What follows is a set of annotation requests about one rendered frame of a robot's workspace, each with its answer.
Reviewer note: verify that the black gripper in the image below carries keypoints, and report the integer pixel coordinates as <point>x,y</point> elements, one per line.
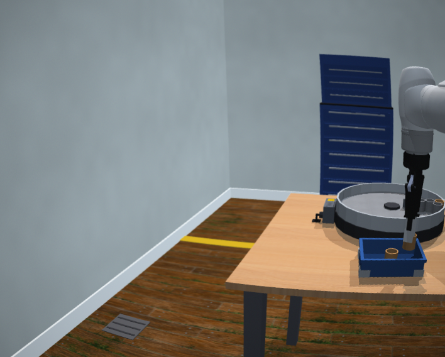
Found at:
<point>412,191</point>

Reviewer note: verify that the blue crate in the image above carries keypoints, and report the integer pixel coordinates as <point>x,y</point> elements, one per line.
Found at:
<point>402,267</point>

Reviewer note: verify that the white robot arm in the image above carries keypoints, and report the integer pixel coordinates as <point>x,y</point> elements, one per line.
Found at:
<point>421,107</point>

